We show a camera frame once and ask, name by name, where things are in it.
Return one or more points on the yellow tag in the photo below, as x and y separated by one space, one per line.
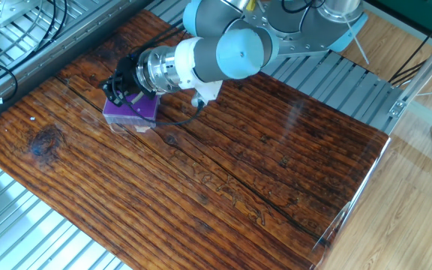
251 4

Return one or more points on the silver perforated metal plate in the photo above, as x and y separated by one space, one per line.
9 9

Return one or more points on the wood grain table board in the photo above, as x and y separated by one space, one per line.
201 206

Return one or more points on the aluminium edge rail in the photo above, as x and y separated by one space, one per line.
51 62

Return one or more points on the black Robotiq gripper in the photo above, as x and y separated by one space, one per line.
129 77

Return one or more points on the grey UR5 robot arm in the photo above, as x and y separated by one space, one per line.
216 56

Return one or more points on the purple pipette tip box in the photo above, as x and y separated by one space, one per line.
141 110

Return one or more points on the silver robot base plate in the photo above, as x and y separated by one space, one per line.
302 47

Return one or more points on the aluminium frame post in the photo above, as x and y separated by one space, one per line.
426 69

